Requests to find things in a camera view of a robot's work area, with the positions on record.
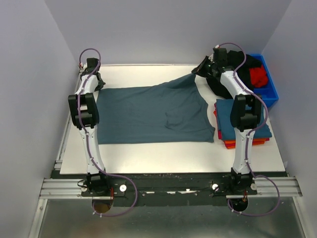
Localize grey-blue t shirt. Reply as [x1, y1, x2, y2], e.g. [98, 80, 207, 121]
[97, 73, 215, 144]

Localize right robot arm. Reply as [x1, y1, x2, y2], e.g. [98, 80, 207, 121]
[192, 46, 263, 194]

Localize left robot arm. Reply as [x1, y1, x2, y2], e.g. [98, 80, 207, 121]
[68, 58, 110, 196]

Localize black t shirt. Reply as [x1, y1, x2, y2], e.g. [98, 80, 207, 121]
[205, 50, 264, 100]

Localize blue plastic bin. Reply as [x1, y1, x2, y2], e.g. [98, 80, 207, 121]
[251, 54, 279, 109]

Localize folded teal t shirt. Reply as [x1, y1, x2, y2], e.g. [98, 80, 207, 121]
[214, 99, 272, 141]

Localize folded orange t shirt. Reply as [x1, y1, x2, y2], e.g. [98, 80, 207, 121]
[213, 109, 272, 149]

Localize folded red t shirt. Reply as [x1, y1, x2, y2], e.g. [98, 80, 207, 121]
[224, 141, 265, 149]

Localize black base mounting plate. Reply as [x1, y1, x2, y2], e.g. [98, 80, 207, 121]
[78, 173, 257, 207]

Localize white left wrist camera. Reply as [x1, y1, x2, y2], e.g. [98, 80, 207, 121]
[78, 62, 87, 70]

